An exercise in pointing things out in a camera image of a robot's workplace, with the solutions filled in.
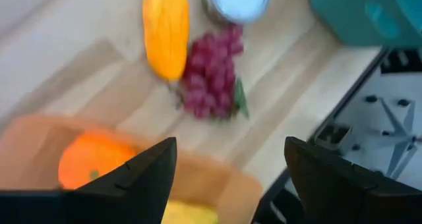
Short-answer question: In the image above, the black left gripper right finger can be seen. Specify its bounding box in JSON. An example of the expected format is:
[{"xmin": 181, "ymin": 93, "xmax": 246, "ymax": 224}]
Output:
[{"xmin": 284, "ymin": 136, "xmax": 422, "ymax": 224}]

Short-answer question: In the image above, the black aluminium rig frame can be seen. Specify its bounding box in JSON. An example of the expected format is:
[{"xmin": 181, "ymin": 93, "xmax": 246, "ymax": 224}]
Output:
[{"xmin": 250, "ymin": 47, "xmax": 422, "ymax": 224}]

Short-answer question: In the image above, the toy yellow banana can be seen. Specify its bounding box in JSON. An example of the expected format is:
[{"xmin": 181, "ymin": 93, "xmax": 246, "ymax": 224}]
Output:
[{"xmin": 161, "ymin": 200, "xmax": 220, "ymax": 224}]

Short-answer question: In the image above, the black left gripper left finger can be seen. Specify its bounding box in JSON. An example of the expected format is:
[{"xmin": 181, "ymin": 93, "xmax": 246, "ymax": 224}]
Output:
[{"xmin": 0, "ymin": 136, "xmax": 178, "ymax": 224}]

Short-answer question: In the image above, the tin can green tuna label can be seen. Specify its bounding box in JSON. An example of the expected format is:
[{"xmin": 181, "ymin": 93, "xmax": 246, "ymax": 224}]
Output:
[{"xmin": 202, "ymin": 0, "xmax": 272, "ymax": 24}]

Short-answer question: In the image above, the teal plastic basket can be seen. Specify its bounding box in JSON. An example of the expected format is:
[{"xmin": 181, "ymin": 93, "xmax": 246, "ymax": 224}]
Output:
[{"xmin": 308, "ymin": 0, "xmax": 422, "ymax": 49}]

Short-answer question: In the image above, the toy red grapes bunch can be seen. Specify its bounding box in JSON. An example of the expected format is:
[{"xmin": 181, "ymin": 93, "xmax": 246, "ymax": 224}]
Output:
[{"xmin": 179, "ymin": 23, "xmax": 251, "ymax": 120}]

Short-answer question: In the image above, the toy orange fruit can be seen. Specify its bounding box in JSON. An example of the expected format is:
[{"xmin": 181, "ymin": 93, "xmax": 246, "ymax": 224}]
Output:
[{"xmin": 57, "ymin": 130, "xmax": 139, "ymax": 190}]

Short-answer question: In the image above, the grey office chair base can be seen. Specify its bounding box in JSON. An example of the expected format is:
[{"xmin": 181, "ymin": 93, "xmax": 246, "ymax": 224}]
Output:
[{"xmin": 362, "ymin": 94, "xmax": 422, "ymax": 181}]

